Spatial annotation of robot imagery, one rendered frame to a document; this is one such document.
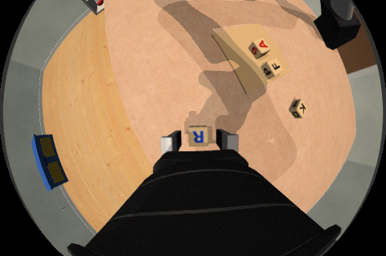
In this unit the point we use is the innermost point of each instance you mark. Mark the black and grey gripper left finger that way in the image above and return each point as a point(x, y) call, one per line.
point(172, 142)

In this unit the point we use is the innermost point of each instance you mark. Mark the tan flat mat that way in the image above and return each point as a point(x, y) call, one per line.
point(234, 44)

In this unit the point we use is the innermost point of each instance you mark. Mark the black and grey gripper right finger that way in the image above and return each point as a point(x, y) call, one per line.
point(225, 140)

